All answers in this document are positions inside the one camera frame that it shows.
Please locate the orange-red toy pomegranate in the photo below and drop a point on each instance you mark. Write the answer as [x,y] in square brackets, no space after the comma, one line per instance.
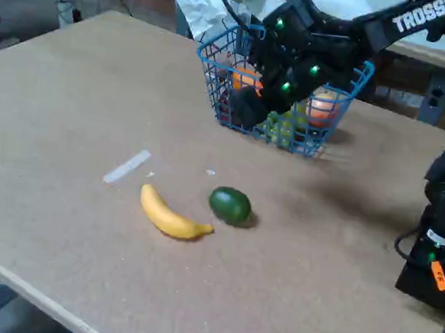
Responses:
[324,107]

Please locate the small black camera box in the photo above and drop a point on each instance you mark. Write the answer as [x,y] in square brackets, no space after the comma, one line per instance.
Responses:
[290,14]

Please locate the yellow toy banana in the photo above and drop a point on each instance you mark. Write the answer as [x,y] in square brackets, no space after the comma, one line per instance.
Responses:
[169,220]

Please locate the orange label tag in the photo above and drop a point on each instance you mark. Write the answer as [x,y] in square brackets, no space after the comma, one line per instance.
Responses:
[440,276]

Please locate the pale green toy apple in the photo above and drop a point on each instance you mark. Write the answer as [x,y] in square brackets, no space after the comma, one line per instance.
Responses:
[299,113]

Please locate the long white tape strip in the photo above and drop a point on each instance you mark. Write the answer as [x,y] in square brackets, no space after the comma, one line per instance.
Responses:
[127,166]

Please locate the grey metal workbench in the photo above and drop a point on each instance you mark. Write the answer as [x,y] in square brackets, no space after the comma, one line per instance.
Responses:
[421,56]

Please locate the green toy grapes bunch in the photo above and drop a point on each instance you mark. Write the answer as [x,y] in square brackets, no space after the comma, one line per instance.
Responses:
[280,130]

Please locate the dark toy grapes bunch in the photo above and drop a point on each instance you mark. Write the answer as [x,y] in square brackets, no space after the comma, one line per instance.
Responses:
[225,105]

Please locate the round dark green toy fruit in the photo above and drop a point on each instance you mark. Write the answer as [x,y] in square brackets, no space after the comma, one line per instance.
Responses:
[229,205]

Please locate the toy orange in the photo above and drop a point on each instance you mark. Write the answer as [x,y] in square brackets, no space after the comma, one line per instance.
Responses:
[244,78]

